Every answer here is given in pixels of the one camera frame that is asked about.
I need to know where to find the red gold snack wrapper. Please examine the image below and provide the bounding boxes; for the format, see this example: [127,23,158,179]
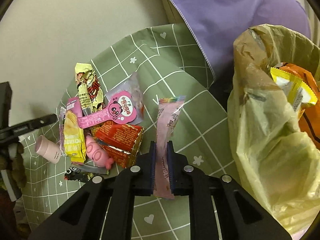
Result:
[91,121,144,168]

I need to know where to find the black silver snack wrapper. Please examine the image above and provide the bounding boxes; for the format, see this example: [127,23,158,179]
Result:
[64,164,109,183]

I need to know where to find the pink chips bag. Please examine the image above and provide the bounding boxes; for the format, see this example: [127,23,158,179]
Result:
[59,97,86,165]

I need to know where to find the long pink snack wrapper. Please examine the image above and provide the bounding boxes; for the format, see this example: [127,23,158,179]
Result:
[153,95,185,199]

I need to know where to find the pale yellow red snack wrapper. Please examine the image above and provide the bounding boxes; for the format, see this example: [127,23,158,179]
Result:
[74,63,105,116]

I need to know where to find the orange snack bag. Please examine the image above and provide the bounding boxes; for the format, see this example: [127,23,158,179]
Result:
[280,62,320,149]

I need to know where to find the yellow-green plastic trash bag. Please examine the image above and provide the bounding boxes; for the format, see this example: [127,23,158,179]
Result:
[227,24,319,235]

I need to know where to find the left hand brown glove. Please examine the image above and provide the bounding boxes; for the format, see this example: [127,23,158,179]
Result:
[1,141,27,188]

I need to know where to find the pink pig toy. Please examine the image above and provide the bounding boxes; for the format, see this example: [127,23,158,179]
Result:
[85,134,114,170]

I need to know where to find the pink panda clear packet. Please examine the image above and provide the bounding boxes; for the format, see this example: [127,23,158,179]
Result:
[78,72,144,128]

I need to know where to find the green checked bed sheet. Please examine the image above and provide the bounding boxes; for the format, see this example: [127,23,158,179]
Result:
[22,24,239,230]

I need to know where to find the purple pillow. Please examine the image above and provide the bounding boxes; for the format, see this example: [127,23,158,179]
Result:
[169,0,311,80]

